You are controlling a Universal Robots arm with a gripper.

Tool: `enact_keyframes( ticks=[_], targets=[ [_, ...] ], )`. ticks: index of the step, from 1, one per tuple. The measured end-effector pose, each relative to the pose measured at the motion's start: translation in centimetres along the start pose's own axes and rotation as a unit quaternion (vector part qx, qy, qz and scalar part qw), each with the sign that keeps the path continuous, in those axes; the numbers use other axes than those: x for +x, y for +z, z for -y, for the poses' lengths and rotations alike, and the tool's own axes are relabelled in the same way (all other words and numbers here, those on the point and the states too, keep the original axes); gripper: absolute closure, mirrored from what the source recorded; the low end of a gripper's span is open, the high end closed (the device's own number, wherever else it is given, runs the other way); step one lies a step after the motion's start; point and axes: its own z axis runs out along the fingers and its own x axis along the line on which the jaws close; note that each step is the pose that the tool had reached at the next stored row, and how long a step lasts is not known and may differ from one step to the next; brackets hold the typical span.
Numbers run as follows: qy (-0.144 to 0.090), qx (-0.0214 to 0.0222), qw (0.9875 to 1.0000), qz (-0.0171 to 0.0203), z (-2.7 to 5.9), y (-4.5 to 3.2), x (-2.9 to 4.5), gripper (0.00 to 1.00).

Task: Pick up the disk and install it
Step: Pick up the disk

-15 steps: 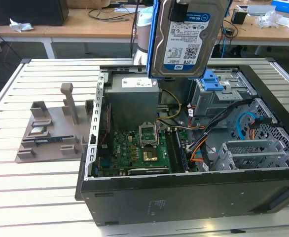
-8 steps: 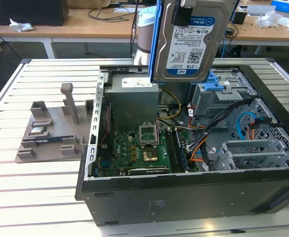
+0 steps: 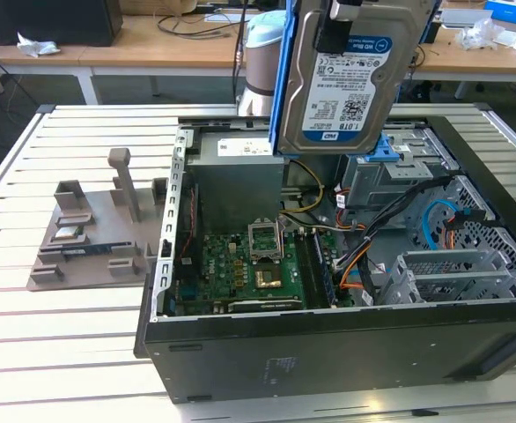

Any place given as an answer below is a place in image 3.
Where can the grey flat box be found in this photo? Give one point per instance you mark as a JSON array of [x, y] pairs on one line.
[[465, 17]]

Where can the black computer tower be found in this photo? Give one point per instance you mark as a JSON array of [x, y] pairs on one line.
[[64, 22]]

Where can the blue RAM stick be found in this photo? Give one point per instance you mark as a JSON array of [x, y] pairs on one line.
[[324, 273]]

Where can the silver CPU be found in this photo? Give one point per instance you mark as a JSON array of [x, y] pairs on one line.
[[66, 232]]

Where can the grey-brown parts rack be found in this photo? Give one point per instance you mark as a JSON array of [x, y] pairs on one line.
[[104, 229]]

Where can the crumpled clear plastic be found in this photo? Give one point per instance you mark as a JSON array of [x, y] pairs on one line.
[[478, 35]]

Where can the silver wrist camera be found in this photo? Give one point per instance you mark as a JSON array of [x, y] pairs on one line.
[[346, 9]]

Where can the hard disk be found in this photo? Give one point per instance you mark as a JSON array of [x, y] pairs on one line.
[[346, 97]]

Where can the crumpled white paper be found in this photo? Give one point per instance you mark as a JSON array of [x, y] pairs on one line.
[[38, 46]]

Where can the blue drive latch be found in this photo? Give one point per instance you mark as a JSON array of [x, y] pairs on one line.
[[390, 152]]

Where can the black graphics card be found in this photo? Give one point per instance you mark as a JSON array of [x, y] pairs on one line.
[[262, 305]]

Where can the wooden desk white legs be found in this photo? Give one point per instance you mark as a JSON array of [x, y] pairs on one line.
[[152, 48], [55, 59], [460, 57]]

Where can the green motherboard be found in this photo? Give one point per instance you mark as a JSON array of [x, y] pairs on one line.
[[223, 273]]

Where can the blue box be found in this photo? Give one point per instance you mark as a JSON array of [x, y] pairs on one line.
[[509, 9]]

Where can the black cup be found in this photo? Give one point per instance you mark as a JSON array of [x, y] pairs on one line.
[[435, 33]]

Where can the grey drive cage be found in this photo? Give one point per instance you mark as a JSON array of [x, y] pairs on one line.
[[372, 180]]

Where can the black open PC case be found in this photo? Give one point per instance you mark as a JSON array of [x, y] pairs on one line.
[[328, 361]]

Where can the metal disk bay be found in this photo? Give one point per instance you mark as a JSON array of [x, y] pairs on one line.
[[443, 254], [460, 276]]

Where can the grey power supply unit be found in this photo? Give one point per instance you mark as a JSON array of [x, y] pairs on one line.
[[236, 189]]

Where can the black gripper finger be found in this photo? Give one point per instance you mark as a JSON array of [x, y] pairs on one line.
[[333, 37]]

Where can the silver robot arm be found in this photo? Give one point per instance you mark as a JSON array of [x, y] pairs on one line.
[[258, 66]]

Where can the dark RAM stick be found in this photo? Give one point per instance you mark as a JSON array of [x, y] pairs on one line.
[[86, 251]]

